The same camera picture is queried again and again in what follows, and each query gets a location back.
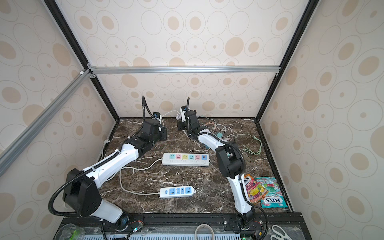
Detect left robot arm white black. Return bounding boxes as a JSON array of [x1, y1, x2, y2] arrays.
[[48, 119, 167, 230]]

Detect green charging cable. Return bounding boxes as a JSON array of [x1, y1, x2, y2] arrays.
[[233, 133, 263, 156]]

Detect pink multi-head cable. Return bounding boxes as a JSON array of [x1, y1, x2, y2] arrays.
[[199, 116, 244, 142]]

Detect long white power strip pastel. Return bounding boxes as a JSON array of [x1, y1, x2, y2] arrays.
[[162, 153, 211, 167]]

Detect green Fox's candy bag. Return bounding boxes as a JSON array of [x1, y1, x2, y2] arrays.
[[256, 177, 288, 208]]

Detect silver aluminium rail horizontal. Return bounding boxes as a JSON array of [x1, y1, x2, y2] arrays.
[[91, 66, 280, 74]]

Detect grey looped cable front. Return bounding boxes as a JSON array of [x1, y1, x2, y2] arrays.
[[194, 223, 216, 240]]

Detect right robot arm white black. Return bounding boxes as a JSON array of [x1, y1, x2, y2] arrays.
[[178, 106, 258, 229]]

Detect white scissors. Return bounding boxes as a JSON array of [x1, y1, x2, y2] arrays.
[[270, 225, 292, 240]]

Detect silver aluminium rail diagonal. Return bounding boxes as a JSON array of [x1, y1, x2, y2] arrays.
[[1, 70, 91, 175]]

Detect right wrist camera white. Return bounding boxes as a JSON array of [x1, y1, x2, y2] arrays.
[[180, 105, 187, 122]]

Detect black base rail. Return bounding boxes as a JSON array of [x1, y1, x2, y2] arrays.
[[59, 213, 312, 240]]

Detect orange Fox's candy bag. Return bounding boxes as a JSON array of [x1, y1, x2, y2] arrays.
[[244, 174, 268, 204]]

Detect clear plastic cup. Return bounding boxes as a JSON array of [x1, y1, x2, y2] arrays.
[[55, 224, 86, 240]]

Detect short white power strip blue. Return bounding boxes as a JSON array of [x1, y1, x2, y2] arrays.
[[159, 186, 195, 199]]

